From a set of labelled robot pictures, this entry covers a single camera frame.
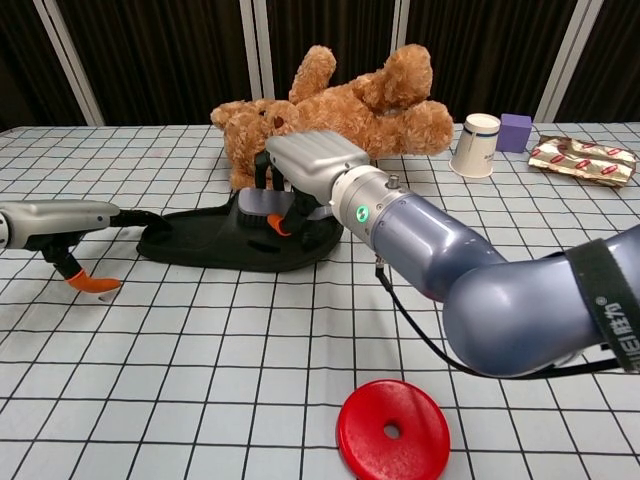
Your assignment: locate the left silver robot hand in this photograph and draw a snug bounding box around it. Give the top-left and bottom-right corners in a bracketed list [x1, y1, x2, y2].
[5, 199, 172, 294]

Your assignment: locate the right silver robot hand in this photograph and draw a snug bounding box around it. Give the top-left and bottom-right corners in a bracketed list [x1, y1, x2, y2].
[252, 130, 372, 239]

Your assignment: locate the grey cleaning brush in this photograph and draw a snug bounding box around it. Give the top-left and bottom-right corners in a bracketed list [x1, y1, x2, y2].
[235, 188, 331, 229]

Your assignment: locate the black rubber slipper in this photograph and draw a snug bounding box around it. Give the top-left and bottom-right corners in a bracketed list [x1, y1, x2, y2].
[135, 188, 345, 274]

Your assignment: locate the brown plush teddy bear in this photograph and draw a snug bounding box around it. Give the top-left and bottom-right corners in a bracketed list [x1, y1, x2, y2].
[209, 43, 455, 191]

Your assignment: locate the white paper cup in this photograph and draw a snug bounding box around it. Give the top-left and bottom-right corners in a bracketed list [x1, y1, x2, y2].
[449, 112, 502, 179]

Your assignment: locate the dark brown partition panel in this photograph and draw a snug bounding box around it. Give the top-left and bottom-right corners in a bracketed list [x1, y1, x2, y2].
[0, 0, 86, 130]
[559, 0, 640, 124]
[264, 0, 576, 124]
[54, 0, 264, 126]

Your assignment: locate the white checkered tablecloth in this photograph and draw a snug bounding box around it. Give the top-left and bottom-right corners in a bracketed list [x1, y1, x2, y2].
[0, 121, 640, 480]

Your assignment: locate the purple cube block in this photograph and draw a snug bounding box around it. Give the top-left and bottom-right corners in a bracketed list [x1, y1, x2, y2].
[495, 113, 533, 154]

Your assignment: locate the gold foil snack wrapper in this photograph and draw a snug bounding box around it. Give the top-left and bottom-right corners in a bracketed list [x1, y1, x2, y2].
[527, 133, 640, 189]

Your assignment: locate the red disc with hole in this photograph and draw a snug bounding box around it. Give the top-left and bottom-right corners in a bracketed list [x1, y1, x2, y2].
[337, 379, 452, 480]

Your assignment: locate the white partition frame post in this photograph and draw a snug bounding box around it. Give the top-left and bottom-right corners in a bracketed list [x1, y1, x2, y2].
[33, 0, 105, 126]
[537, 0, 604, 123]
[238, 0, 277, 101]

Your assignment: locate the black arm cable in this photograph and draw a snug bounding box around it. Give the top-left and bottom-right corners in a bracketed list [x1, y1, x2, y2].
[373, 253, 640, 380]

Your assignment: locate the black velcro strap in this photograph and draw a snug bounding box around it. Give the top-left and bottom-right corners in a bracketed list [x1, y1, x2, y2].
[564, 238, 640, 374]

